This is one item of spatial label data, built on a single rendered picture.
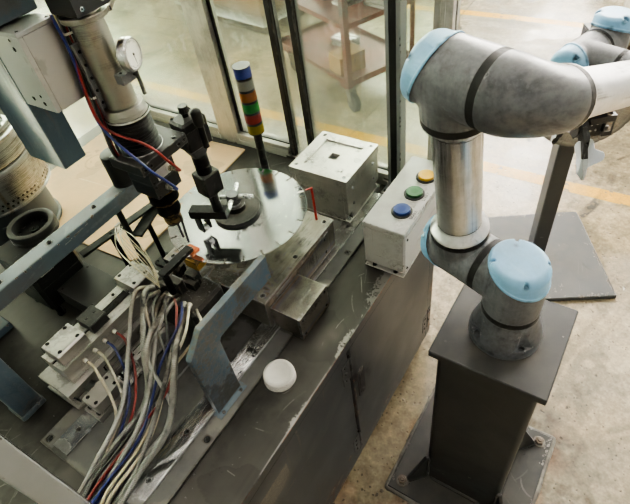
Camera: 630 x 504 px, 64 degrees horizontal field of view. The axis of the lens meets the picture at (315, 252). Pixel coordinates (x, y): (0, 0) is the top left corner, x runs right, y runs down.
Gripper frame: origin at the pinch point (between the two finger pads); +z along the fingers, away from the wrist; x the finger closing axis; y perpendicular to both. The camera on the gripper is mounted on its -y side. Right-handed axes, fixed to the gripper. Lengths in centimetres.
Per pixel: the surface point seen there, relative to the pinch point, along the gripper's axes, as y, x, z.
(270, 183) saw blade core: -71, 7, -4
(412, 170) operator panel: -34.9, 8.5, 1.3
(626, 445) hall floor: 25, -36, 91
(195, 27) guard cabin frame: -86, 61, -23
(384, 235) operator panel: -46.4, -10.5, 3.6
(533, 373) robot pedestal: -23, -44, 16
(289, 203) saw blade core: -67, -2, -4
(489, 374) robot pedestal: -32, -43, 16
